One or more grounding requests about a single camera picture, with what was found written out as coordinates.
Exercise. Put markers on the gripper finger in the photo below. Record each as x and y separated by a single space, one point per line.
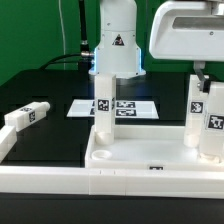
204 83

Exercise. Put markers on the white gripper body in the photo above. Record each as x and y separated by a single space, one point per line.
188 30

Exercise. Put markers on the white desk top tray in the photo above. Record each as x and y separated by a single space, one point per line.
147 148

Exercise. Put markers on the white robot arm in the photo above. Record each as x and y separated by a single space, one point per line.
117 52

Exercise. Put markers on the fiducial marker sheet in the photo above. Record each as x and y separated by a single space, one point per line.
123 109

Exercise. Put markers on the white U-shaped fence frame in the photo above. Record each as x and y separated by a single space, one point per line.
104 181

